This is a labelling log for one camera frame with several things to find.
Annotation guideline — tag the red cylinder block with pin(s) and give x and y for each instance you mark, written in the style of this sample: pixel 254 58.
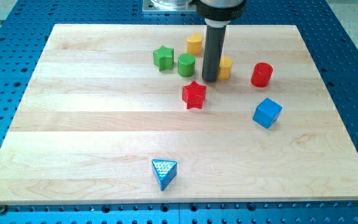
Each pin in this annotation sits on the red cylinder block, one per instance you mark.
pixel 261 74

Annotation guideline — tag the yellow heart block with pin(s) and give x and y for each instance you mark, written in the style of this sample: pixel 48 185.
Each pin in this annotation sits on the yellow heart block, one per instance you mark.
pixel 194 44

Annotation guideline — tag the red star block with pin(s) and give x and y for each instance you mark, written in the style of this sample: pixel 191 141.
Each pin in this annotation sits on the red star block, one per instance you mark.
pixel 194 95

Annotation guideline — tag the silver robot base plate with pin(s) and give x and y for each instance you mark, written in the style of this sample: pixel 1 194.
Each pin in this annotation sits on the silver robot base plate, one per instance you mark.
pixel 167 6

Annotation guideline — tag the blue cube block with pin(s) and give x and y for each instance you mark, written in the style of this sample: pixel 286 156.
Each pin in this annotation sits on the blue cube block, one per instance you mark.
pixel 267 112

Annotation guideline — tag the yellow hexagon block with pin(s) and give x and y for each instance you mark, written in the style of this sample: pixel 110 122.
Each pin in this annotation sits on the yellow hexagon block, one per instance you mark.
pixel 225 67

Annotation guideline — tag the green cylinder block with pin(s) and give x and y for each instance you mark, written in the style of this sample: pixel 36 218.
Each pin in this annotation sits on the green cylinder block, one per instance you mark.
pixel 186 65

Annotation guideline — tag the blue triangle block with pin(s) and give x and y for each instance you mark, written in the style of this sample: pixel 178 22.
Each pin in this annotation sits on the blue triangle block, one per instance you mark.
pixel 164 171

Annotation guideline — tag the green star block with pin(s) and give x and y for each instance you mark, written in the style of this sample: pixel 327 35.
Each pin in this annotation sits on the green star block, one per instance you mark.
pixel 163 58

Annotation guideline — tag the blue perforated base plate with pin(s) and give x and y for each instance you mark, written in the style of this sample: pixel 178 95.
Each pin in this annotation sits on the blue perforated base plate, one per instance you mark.
pixel 25 28

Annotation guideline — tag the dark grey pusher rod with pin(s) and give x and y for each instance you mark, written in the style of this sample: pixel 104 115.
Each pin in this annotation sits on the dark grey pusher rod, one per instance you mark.
pixel 212 52

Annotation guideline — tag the light wooden board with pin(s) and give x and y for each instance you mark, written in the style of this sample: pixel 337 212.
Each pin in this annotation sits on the light wooden board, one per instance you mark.
pixel 96 111

